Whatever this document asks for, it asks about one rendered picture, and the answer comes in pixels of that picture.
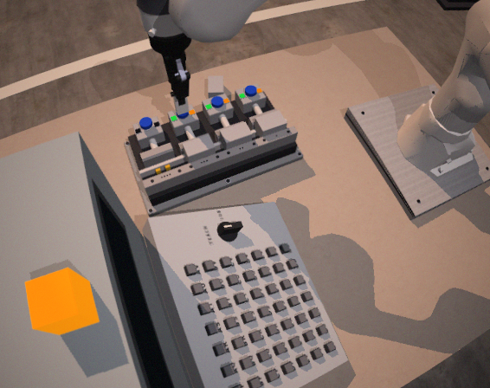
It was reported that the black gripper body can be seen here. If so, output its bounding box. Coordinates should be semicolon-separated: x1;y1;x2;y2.
148;33;191;71

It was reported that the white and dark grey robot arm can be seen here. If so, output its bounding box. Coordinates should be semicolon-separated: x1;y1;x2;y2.
137;0;490;178

